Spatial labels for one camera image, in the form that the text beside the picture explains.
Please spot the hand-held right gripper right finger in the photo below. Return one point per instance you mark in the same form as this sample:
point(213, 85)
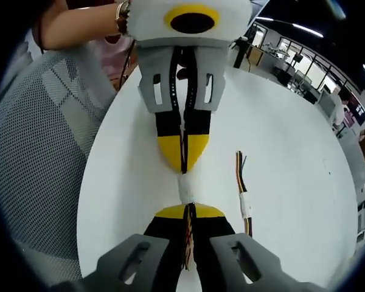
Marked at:
point(231, 258)

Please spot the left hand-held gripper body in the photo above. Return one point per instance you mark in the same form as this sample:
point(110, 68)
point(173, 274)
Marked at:
point(188, 18)

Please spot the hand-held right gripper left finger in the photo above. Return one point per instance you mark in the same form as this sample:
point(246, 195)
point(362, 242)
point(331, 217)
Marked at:
point(134, 258)

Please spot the mesh office chair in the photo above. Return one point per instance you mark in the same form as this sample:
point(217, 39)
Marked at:
point(39, 137)

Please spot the wall screen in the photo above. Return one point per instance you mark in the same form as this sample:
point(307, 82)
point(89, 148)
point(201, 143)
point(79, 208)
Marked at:
point(360, 112)

